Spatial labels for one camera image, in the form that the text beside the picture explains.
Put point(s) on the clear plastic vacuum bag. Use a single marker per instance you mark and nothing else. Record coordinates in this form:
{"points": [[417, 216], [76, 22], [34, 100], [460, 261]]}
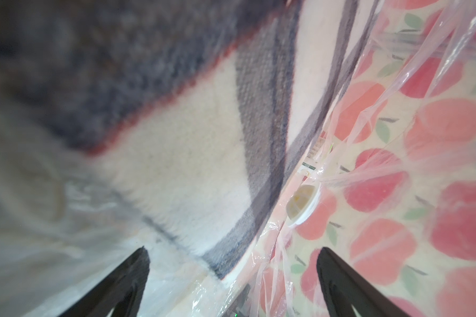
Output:
{"points": [[398, 190]]}

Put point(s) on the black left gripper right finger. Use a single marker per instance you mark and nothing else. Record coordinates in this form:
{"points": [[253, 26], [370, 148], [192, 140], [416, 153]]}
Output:
{"points": [[346, 292]]}

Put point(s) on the cream grey plaid scarf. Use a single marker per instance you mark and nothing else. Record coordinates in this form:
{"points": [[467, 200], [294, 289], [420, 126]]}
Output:
{"points": [[192, 113]]}

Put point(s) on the white round bag valve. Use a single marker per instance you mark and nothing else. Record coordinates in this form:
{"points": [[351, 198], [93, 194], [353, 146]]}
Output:
{"points": [[303, 203]]}

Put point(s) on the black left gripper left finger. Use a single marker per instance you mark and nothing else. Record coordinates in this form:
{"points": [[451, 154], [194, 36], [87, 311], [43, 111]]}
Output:
{"points": [[120, 293]]}

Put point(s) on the green white small box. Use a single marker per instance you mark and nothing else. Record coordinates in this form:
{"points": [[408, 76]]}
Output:
{"points": [[317, 154]]}

